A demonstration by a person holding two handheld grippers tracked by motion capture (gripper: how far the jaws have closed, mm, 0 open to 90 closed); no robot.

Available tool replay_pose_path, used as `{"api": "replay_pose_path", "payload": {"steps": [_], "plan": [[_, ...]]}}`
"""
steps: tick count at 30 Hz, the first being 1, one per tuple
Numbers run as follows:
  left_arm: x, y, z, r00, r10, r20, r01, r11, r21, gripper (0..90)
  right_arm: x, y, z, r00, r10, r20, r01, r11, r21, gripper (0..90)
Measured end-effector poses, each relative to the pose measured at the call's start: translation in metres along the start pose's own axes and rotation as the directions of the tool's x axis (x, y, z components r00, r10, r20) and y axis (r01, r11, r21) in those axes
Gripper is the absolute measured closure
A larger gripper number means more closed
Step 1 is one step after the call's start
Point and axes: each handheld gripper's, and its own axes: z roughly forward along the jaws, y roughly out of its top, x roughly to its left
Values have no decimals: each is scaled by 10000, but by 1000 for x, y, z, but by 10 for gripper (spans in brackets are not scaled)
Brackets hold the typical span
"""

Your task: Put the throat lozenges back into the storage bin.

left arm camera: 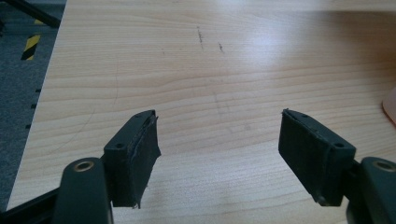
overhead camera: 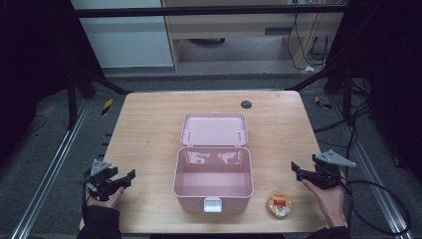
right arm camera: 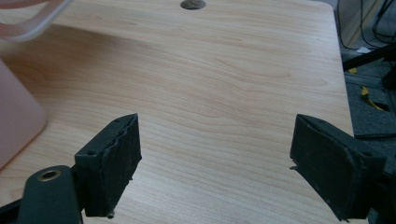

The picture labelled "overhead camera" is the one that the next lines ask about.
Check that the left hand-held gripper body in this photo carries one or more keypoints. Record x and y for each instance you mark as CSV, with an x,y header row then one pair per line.
x,y
99,181

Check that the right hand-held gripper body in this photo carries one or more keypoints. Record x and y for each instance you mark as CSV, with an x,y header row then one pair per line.
x,y
328,172

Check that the person's left hand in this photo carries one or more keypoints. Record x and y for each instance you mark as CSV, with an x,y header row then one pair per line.
x,y
111,198

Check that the person's right hand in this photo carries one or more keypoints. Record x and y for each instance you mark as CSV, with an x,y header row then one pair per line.
x,y
328,202

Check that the round yellow tin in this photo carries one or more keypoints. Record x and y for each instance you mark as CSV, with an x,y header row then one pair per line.
x,y
279,205

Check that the yellow black tape marker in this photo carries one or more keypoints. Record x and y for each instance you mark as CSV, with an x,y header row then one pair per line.
x,y
106,107
322,103

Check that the black metal stand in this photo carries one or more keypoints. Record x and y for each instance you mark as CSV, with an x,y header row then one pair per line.
x,y
73,99
346,93

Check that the black round table grommet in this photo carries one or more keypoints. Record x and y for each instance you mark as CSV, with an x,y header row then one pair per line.
x,y
246,104

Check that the pink plastic box with lid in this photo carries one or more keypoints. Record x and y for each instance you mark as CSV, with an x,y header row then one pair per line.
x,y
214,166

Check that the white plug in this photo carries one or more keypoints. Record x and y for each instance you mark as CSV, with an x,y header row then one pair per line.
x,y
309,69

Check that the black curtain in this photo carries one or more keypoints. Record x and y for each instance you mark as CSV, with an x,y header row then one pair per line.
x,y
391,66
33,66

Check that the white cabinet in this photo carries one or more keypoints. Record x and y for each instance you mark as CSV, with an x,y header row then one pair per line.
x,y
126,36

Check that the light wooden desk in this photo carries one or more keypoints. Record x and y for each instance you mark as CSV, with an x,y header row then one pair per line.
x,y
232,25

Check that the aluminium floor rail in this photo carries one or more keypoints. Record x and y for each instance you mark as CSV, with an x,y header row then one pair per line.
x,y
371,172
49,169

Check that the black horizontal frame bar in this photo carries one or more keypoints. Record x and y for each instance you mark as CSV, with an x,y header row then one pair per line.
x,y
199,11

